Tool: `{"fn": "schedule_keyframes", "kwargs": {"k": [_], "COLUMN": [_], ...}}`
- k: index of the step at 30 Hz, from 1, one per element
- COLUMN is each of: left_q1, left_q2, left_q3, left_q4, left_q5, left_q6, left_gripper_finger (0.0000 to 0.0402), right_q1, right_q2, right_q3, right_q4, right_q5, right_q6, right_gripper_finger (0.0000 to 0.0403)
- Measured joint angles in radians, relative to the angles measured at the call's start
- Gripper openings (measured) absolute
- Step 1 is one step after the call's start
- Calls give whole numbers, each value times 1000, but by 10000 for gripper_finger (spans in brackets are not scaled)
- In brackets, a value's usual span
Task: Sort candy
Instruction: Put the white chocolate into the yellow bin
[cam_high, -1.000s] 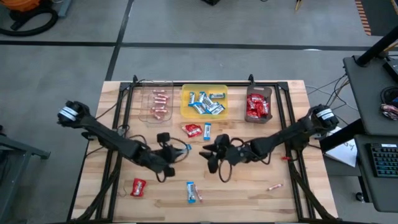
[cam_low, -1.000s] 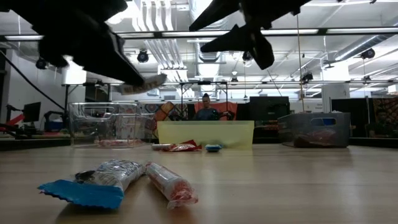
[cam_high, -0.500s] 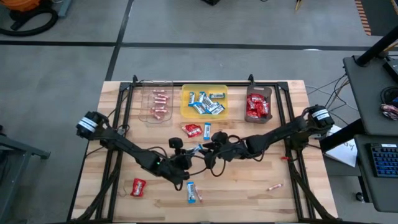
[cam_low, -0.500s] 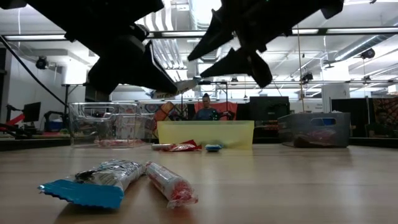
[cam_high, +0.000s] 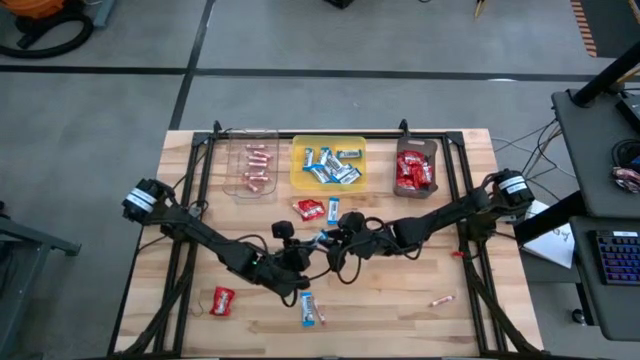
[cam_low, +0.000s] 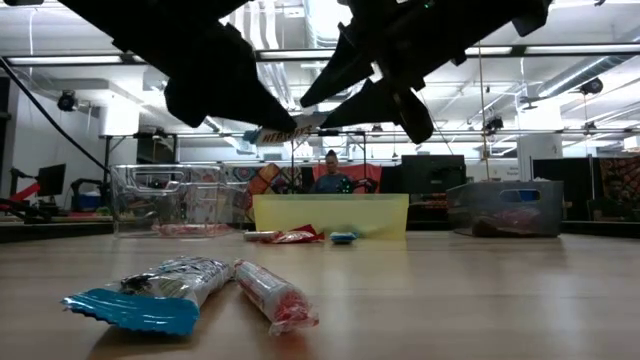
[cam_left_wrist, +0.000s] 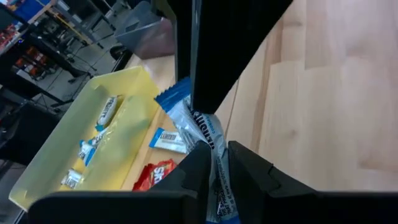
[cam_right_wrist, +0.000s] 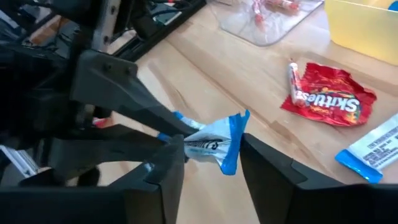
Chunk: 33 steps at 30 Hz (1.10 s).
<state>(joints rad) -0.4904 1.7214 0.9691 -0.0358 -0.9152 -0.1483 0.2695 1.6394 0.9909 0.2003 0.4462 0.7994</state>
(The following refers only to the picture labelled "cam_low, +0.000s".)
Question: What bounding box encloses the grey plastic bin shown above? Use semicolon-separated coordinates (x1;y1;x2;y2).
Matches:
446;179;565;239

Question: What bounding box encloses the silver ventilation duct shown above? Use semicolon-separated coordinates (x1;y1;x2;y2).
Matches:
303;0;351;51

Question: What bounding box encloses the black partition panel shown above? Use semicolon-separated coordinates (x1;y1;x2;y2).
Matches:
532;157;594;224

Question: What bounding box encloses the colourful patterned quilt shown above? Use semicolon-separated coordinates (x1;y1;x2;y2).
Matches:
227;162;306;196

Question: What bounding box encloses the black hanging arm cable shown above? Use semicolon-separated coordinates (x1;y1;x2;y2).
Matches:
0;55;110;172

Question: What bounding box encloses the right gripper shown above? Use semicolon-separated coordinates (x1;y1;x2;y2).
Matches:
299;0;481;145

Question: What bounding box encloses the clear plastic bin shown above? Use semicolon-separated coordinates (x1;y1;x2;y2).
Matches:
108;163;251;239

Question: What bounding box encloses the small black monitor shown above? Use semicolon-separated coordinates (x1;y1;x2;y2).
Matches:
35;163;67;198

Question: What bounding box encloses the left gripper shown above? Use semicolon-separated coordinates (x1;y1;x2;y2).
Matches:
112;0;299;134

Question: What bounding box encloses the red object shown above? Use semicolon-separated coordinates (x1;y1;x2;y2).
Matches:
4;182;41;204

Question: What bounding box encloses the large black monitor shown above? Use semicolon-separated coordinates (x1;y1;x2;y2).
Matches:
401;154;467;195

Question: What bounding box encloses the yellow plastic bin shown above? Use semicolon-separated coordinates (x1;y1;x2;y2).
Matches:
252;193;410;241

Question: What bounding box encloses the blue box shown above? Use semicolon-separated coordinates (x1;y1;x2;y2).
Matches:
74;192;102;211

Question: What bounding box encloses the white pillar cabinet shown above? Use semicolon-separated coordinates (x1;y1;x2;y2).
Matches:
516;133;564;182

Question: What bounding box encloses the orange cloth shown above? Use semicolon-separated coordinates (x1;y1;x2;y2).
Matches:
312;163;384;195

